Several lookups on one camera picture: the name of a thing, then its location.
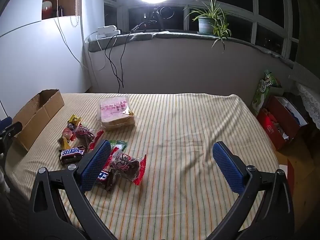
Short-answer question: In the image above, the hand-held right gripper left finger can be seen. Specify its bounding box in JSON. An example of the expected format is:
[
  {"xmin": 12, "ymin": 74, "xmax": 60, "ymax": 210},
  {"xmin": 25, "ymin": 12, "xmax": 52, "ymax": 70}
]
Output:
[{"xmin": 28, "ymin": 140, "xmax": 112, "ymax": 240}]

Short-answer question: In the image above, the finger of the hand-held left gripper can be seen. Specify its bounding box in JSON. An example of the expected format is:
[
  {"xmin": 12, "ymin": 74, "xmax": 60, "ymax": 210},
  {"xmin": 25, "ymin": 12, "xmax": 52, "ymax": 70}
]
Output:
[
  {"xmin": 0, "ymin": 121, "xmax": 23, "ymax": 160},
  {"xmin": 0, "ymin": 116, "xmax": 12, "ymax": 130}
]

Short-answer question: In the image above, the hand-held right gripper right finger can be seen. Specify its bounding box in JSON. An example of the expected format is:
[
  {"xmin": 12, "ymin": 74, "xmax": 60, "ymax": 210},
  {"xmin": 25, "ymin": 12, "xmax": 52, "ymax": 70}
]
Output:
[{"xmin": 212, "ymin": 141, "xmax": 295, "ymax": 240}]

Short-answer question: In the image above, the brown chocolate bar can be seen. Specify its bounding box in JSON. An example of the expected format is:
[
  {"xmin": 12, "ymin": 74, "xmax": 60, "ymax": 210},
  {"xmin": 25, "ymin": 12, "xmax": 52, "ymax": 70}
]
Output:
[
  {"xmin": 59, "ymin": 145, "xmax": 87, "ymax": 165},
  {"xmin": 96, "ymin": 169, "xmax": 117, "ymax": 192}
]

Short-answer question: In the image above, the brown cardboard box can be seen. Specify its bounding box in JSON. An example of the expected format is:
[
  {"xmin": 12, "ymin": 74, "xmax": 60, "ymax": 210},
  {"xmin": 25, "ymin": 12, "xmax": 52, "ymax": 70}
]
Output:
[{"xmin": 12, "ymin": 89, "xmax": 65, "ymax": 152}]

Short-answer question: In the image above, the clear red chocolate cake packet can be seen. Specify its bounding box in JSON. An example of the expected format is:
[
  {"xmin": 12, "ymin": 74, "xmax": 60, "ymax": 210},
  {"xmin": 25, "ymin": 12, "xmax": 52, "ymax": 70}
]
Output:
[
  {"xmin": 74, "ymin": 122, "xmax": 104, "ymax": 150},
  {"xmin": 104, "ymin": 147, "xmax": 147, "ymax": 186}
]

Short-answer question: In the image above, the green white snack packet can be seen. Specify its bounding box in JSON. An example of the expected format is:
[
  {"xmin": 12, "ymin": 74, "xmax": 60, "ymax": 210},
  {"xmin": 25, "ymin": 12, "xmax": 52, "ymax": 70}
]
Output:
[{"xmin": 110, "ymin": 139, "xmax": 128, "ymax": 153}]

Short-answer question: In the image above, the yellow candy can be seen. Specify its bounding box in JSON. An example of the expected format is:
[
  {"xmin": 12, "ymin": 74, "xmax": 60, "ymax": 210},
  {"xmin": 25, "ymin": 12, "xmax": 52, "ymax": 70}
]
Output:
[{"xmin": 68, "ymin": 114, "xmax": 82, "ymax": 130}]

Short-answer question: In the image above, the small clear snack packet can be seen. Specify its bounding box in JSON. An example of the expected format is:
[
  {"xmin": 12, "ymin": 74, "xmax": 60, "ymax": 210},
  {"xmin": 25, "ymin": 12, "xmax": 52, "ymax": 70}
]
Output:
[{"xmin": 58, "ymin": 127, "xmax": 77, "ymax": 150}]

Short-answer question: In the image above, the sliced bread packet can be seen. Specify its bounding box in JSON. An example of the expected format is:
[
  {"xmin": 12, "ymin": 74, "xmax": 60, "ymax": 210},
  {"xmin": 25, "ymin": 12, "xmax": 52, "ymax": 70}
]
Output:
[{"xmin": 97, "ymin": 95, "xmax": 136, "ymax": 131}]

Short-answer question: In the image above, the red cardboard box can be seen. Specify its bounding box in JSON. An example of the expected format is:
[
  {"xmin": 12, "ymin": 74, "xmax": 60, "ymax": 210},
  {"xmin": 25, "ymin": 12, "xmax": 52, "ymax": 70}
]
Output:
[{"xmin": 256, "ymin": 95, "xmax": 308, "ymax": 150}]

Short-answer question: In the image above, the striped blanket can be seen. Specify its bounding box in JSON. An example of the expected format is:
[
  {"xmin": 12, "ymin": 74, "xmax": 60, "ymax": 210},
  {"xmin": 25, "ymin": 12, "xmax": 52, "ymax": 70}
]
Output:
[{"xmin": 5, "ymin": 92, "xmax": 280, "ymax": 240}]

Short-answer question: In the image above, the large green snack bag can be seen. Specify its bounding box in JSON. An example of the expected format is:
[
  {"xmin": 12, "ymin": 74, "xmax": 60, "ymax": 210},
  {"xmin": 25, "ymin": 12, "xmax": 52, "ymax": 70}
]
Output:
[{"xmin": 251, "ymin": 79, "xmax": 272, "ymax": 117}]

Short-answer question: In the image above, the small green snack bag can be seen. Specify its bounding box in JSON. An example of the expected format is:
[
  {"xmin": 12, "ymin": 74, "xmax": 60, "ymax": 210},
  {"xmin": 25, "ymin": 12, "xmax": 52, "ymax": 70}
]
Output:
[{"xmin": 262, "ymin": 70, "xmax": 282, "ymax": 88}]

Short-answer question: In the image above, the white lace cloth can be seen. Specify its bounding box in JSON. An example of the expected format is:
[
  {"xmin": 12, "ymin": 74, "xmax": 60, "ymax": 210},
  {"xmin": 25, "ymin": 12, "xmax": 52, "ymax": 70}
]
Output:
[{"xmin": 296, "ymin": 82, "xmax": 320, "ymax": 130}]

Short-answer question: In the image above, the red white vase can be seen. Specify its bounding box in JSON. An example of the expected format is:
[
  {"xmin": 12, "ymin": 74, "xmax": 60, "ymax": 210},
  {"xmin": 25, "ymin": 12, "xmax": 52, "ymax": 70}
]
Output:
[{"xmin": 42, "ymin": 0, "xmax": 54, "ymax": 20}]

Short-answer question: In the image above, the white power adapter box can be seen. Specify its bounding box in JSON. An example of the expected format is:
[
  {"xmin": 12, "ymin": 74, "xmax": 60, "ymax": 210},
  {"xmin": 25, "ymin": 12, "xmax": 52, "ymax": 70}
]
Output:
[{"xmin": 97, "ymin": 25, "xmax": 121, "ymax": 36}]

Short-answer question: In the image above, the grey windowsill cloth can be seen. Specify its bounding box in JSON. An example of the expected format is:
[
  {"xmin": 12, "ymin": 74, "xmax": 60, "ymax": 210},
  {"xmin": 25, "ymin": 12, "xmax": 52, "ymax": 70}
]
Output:
[{"xmin": 89, "ymin": 30, "xmax": 295, "ymax": 68}]

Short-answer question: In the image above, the potted spider plant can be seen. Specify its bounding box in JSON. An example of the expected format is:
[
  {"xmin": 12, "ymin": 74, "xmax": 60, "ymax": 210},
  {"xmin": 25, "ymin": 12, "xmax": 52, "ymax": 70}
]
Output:
[{"xmin": 184, "ymin": 0, "xmax": 232, "ymax": 54}]

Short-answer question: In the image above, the black tripod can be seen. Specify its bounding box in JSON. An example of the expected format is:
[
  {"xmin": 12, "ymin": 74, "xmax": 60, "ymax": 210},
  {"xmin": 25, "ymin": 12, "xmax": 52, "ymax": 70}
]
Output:
[{"xmin": 144, "ymin": 5, "xmax": 165, "ymax": 33}]

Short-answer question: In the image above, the black cable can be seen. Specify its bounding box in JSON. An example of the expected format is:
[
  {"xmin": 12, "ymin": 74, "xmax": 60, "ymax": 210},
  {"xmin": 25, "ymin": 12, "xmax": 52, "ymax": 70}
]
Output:
[
  {"xmin": 104, "ymin": 33, "xmax": 125, "ymax": 89},
  {"xmin": 117, "ymin": 31, "xmax": 132, "ymax": 93}
]

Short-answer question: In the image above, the white cable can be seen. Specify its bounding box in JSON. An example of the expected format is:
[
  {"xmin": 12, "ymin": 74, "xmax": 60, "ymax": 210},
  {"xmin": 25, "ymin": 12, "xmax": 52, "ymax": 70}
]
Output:
[{"xmin": 84, "ymin": 31, "xmax": 105, "ymax": 71}]

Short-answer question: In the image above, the white wall cord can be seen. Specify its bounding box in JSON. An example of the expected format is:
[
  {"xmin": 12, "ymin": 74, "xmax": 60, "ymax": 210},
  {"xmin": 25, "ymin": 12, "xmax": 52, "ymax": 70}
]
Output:
[{"xmin": 54, "ymin": 0, "xmax": 85, "ymax": 71}]

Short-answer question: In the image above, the white window frame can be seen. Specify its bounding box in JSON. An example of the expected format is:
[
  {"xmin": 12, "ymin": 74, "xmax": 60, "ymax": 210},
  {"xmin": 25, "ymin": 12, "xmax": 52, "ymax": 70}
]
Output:
[{"xmin": 104, "ymin": 0, "xmax": 300, "ymax": 63}]

